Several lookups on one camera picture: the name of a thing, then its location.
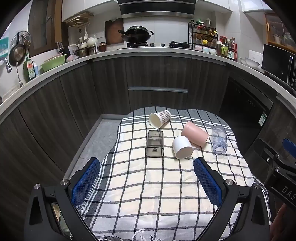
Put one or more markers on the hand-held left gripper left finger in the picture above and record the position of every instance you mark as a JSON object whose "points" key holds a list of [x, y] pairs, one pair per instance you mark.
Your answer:
{"points": [[85, 184]]}

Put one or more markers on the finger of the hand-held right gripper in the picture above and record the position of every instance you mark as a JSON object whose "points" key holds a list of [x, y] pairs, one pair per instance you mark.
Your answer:
{"points": [[289, 148], [264, 149]]}

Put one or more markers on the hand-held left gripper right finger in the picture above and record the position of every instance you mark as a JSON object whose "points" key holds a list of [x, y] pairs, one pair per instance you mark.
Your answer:
{"points": [[208, 184]]}

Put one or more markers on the white cup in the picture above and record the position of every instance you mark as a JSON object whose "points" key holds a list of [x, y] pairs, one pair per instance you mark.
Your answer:
{"points": [[182, 147]]}

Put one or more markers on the clear plastic cup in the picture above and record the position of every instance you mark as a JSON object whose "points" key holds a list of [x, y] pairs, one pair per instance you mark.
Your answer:
{"points": [[219, 139]]}

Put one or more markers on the pink cup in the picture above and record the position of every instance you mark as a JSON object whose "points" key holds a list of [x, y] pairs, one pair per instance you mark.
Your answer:
{"points": [[194, 134]]}

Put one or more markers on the grey transparent square cup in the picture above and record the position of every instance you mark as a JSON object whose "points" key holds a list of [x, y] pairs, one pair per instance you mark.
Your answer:
{"points": [[155, 144]]}

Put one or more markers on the patterned paper cup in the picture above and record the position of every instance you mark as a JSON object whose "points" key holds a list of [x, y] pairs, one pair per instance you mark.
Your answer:
{"points": [[160, 118]]}

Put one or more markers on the person's right hand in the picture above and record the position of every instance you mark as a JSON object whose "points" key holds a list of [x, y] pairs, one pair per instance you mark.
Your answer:
{"points": [[281, 223]]}

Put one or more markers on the black built-in dishwasher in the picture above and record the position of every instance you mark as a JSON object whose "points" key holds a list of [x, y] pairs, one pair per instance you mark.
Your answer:
{"points": [[247, 106]]}

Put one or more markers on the black white checked cloth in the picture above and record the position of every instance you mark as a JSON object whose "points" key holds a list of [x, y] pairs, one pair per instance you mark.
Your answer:
{"points": [[143, 185]]}

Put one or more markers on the black microwave oven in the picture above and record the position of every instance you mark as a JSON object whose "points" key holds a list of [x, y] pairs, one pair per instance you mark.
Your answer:
{"points": [[278, 63]]}

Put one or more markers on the white bowl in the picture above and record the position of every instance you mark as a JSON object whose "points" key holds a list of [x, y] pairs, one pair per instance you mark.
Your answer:
{"points": [[251, 61]]}

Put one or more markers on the dark wood base cabinets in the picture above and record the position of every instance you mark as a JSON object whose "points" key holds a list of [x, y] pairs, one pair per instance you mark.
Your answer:
{"points": [[104, 83]]}

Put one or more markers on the dark wood drawer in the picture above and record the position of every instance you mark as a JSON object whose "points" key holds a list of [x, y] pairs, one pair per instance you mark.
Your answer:
{"points": [[158, 92]]}

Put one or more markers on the group of sauce bottles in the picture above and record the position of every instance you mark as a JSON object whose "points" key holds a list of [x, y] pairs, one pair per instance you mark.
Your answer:
{"points": [[228, 49]]}

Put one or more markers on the wooden glass-door cabinet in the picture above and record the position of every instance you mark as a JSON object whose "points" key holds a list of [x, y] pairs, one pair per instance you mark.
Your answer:
{"points": [[281, 30]]}

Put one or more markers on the green basin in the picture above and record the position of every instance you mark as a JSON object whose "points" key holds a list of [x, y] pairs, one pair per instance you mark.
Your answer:
{"points": [[53, 62]]}

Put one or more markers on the green dish soap bottle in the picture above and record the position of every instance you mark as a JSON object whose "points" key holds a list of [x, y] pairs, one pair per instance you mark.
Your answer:
{"points": [[29, 68]]}

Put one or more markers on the black spice rack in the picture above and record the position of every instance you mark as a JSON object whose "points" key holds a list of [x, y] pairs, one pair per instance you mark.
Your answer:
{"points": [[203, 36]]}

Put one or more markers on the metal pot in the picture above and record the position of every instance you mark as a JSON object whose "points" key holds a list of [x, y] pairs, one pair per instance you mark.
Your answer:
{"points": [[82, 52]]}

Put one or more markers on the metal faucet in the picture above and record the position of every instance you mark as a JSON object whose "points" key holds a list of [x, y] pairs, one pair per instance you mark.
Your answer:
{"points": [[11, 69]]}

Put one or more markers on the black knife block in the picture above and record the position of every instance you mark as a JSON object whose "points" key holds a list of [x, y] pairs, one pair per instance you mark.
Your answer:
{"points": [[61, 48]]}

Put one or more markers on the brown jar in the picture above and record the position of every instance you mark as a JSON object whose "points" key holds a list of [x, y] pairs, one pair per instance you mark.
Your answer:
{"points": [[103, 46]]}

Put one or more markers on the hanging frying pan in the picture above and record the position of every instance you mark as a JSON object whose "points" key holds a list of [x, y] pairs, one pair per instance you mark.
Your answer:
{"points": [[17, 52]]}

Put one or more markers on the black gas stove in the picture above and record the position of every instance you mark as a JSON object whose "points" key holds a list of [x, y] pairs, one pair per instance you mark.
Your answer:
{"points": [[152, 45]]}

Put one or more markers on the white hanging ladle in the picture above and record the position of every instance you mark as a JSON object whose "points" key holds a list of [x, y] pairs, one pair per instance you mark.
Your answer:
{"points": [[85, 32]]}

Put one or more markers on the wooden cutting board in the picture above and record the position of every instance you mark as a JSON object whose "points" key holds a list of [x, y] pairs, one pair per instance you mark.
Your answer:
{"points": [[113, 31]]}

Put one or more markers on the hanging metal strainer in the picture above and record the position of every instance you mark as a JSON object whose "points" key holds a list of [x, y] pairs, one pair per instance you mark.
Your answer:
{"points": [[22, 38]]}

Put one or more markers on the black wok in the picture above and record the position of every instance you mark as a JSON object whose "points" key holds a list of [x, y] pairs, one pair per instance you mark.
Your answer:
{"points": [[137, 33]]}

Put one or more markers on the wooden hanging rack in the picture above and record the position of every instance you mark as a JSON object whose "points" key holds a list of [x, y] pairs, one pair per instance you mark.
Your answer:
{"points": [[78, 19]]}

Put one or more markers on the black range hood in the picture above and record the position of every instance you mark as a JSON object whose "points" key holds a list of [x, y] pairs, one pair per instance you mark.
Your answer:
{"points": [[157, 8]]}

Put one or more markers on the white wall cabinet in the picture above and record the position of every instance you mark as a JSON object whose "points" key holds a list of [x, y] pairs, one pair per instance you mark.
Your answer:
{"points": [[90, 8], [231, 5]]}

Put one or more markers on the dark wood window frame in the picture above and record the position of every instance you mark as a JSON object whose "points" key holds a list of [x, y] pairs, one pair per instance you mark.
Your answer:
{"points": [[45, 25]]}

